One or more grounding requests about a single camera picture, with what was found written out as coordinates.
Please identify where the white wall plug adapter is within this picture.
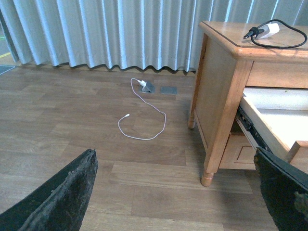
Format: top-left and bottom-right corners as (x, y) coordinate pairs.
(139, 80), (147, 88)

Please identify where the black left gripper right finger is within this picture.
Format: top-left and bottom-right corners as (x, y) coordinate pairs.
(254, 147), (308, 231)

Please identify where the open metal floor socket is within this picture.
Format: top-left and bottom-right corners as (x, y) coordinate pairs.
(139, 82), (155, 93)

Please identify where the wooden nightstand cabinet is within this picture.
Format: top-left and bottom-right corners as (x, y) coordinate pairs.
(188, 21), (308, 187)

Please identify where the wooden drawer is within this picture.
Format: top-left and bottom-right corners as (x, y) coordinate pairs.
(219, 133), (256, 170)
(236, 87), (308, 172)

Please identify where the black charger cable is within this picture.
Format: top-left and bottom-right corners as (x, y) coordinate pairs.
(243, 19), (308, 49)

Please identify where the white floor charging cable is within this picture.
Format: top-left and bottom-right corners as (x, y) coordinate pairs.
(117, 77), (167, 141)

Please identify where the white charger adapter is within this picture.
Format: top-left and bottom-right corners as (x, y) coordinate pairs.
(256, 23), (280, 39)

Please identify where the closed metal floor socket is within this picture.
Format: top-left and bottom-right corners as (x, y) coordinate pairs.
(160, 86), (178, 95)

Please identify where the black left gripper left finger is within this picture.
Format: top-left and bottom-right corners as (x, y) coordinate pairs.
(0, 149), (98, 231)

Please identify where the light grey pleated curtain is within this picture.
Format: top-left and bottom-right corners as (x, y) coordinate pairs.
(0, 0), (308, 71)

